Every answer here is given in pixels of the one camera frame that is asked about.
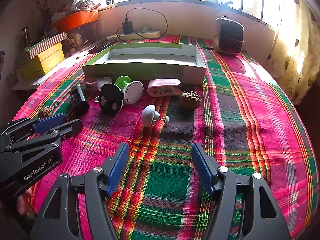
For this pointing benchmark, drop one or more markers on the person's left hand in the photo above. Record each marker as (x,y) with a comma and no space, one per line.
(23,202)

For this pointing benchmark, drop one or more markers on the pink loop clip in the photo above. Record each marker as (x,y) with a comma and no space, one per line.
(90,82)

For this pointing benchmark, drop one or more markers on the shallow white cardboard box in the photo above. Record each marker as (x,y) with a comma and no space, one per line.
(140,72)

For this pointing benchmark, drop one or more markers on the yellow box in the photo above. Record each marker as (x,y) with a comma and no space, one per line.
(47,60)

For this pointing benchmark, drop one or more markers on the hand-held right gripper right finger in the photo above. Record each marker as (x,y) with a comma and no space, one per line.
(202,170)

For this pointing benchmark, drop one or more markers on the glass cabinet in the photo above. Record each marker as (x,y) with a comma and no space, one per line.
(80,37)

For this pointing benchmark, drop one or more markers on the small rough walnut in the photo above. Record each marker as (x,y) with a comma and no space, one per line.
(45,112)

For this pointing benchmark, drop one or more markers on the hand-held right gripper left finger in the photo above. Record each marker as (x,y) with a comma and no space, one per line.
(117,170)

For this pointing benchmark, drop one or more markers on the black rectangular device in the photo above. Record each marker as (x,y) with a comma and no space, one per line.
(78,101)

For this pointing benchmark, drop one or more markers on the plaid pink green blanket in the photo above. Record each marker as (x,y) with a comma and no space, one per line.
(225,130)

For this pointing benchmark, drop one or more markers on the black charger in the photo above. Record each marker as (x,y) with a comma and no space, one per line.
(127,27)

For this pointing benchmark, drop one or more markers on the black round disc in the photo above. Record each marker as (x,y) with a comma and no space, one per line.
(110,97)

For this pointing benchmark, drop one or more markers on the small white plug adapter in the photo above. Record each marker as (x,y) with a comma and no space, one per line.
(146,28)

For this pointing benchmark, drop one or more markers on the cream power strip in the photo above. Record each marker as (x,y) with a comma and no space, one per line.
(147,34)

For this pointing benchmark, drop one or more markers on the dried branches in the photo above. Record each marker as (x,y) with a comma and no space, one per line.
(46,7)

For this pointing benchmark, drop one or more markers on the red white striped box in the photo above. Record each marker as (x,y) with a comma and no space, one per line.
(47,43)

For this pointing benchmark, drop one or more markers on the orange box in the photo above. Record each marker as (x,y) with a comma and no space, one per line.
(75,18)

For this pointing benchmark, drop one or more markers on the pink white spool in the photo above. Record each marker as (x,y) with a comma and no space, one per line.
(162,83)

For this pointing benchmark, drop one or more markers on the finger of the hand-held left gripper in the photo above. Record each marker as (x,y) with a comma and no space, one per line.
(50,122)
(72,127)

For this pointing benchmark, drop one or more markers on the cream dotted curtain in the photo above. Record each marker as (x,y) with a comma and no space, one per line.
(295,55)

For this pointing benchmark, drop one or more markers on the white round lid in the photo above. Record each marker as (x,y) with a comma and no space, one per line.
(103,82)

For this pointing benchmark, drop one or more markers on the white mushroom-shaped knob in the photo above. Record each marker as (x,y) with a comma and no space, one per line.
(148,115)

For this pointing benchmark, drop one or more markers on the large smooth walnut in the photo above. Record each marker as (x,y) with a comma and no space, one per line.
(190,100)

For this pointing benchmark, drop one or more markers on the green and white spool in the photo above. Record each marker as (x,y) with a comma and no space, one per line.
(132,92)

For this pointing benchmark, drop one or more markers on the small beige fan heater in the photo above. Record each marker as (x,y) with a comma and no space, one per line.
(228,37)

